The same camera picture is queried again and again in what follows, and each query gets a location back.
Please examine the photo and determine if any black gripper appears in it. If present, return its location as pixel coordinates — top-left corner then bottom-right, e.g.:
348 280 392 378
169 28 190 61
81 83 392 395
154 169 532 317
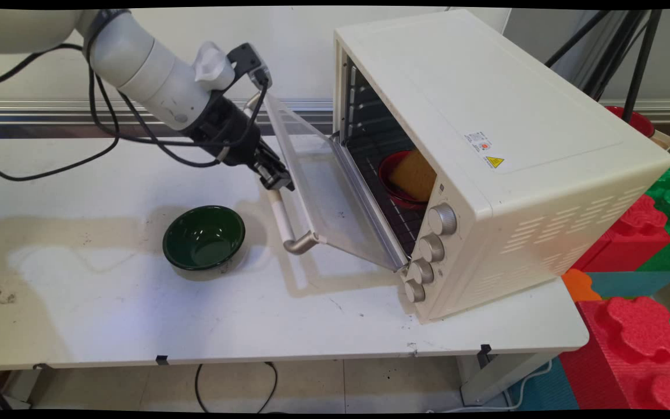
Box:
186 92 296 192

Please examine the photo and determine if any glass oven door with handle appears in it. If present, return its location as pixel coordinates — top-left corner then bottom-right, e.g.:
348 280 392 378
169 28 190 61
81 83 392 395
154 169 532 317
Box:
244 92 410 272

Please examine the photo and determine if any dark green bowl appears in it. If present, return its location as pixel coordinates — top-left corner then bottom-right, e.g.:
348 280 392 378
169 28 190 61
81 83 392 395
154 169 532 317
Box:
162 205 247 272

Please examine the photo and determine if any yellow sponge block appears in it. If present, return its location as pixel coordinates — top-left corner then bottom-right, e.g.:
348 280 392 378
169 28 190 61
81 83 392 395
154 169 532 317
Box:
390 148 438 203

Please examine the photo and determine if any large silver oven knob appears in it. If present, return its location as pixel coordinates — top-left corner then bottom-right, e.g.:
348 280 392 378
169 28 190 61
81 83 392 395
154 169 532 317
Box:
427 203 458 237

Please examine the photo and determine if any white label sticker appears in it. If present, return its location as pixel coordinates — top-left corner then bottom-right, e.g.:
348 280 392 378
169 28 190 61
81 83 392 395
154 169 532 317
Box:
465 132 494 153

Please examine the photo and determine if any cream toaster oven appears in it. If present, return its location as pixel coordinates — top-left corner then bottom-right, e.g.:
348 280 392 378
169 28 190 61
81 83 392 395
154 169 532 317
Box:
333 9 670 321

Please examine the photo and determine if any white table leg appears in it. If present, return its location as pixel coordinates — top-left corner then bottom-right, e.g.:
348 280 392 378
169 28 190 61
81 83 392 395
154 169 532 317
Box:
459 349 564 407

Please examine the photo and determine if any orange foam piece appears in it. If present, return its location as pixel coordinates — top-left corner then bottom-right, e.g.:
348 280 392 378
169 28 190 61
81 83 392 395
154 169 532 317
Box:
561 268 604 304

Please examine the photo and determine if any teal foam floor mat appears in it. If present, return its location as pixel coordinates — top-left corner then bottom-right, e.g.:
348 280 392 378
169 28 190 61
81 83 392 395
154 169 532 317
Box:
506 357 580 411

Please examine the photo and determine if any teal foam block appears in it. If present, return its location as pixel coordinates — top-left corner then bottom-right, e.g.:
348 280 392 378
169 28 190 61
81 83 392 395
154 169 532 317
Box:
586 271 670 300

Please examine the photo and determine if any black tripod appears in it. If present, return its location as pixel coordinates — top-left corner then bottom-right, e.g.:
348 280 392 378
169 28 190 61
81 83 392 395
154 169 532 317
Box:
546 9 665 123

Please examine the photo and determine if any large red foam block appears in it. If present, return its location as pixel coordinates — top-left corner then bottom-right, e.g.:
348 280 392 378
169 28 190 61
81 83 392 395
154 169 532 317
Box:
558 296 670 411

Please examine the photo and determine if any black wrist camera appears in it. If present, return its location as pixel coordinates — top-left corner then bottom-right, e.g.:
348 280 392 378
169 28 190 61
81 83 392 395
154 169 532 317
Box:
227 42 273 89

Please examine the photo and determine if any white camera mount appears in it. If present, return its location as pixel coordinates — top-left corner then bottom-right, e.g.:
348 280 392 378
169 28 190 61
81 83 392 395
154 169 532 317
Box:
194 40 236 91

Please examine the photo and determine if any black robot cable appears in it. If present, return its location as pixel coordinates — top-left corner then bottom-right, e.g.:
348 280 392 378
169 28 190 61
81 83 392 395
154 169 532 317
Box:
86 70 269 169
0 42 122 182

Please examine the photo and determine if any black floor cable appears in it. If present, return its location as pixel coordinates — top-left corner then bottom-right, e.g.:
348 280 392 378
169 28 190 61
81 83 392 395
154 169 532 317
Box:
195 361 279 414

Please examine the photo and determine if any aluminium wall rail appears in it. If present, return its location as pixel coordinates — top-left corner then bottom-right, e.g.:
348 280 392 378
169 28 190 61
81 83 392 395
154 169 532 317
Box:
0 98 336 126

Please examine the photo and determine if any white floor cable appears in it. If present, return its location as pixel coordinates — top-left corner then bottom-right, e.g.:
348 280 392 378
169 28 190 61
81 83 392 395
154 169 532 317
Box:
427 360 554 413

